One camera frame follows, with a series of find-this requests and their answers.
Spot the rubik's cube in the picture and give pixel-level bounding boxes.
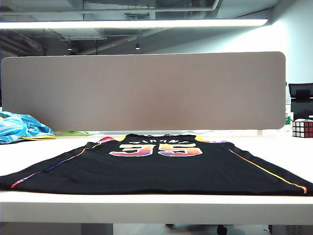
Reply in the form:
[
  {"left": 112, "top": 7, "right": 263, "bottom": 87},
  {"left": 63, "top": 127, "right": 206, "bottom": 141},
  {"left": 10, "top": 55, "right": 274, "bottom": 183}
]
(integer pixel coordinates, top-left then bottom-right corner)
[{"left": 291, "top": 118, "right": 313, "bottom": 138}]

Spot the blue white patterned cloth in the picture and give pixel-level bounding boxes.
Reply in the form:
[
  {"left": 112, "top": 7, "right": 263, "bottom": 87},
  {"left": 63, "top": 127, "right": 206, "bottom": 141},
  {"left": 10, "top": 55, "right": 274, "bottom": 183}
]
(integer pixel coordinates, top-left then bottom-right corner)
[{"left": 0, "top": 111, "right": 56, "bottom": 144}]

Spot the black basketball jersey number 35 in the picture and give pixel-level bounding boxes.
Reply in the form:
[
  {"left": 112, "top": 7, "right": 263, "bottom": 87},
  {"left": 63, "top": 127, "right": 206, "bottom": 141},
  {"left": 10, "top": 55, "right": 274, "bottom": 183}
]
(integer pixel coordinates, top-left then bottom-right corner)
[{"left": 0, "top": 133, "right": 313, "bottom": 197}]

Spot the clear bottle green label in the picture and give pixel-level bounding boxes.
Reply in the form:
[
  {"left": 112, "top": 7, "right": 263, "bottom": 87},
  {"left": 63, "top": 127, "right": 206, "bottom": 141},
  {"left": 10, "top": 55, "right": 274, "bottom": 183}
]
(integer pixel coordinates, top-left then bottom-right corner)
[{"left": 284, "top": 97, "right": 292, "bottom": 127}]

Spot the yellow cloth edge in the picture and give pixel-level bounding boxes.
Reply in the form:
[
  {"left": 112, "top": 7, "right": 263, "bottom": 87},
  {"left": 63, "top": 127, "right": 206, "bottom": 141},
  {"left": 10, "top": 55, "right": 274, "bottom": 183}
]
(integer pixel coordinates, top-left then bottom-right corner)
[{"left": 21, "top": 135, "right": 57, "bottom": 141}]

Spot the dark grey mesh cabinet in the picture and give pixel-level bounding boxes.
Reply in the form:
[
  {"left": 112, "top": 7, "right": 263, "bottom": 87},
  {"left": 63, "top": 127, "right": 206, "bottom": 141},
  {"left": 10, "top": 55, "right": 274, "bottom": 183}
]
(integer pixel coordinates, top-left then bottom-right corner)
[{"left": 268, "top": 224, "right": 313, "bottom": 235}]

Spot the black office chair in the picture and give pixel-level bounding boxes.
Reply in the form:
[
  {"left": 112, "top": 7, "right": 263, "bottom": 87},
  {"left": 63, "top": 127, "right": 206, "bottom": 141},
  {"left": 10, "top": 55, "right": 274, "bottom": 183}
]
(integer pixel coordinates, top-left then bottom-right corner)
[{"left": 288, "top": 82, "right": 313, "bottom": 121}]

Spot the grey table leg panel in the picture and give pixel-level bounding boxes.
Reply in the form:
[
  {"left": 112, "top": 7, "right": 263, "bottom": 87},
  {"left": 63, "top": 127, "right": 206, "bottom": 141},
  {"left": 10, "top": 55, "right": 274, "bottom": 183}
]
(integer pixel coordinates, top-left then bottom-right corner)
[{"left": 0, "top": 222, "right": 114, "bottom": 235}]

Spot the long white ceiling light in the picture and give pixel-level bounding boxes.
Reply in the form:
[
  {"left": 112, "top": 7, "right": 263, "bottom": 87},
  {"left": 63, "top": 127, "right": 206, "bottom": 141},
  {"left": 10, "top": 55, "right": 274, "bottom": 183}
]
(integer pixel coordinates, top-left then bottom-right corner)
[{"left": 0, "top": 18, "right": 269, "bottom": 30}]

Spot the green flat item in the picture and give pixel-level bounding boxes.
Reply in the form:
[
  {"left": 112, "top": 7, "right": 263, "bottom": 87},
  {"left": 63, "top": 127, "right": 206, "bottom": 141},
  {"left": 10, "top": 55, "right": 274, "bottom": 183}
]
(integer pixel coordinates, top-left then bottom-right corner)
[{"left": 54, "top": 131, "right": 90, "bottom": 136}]

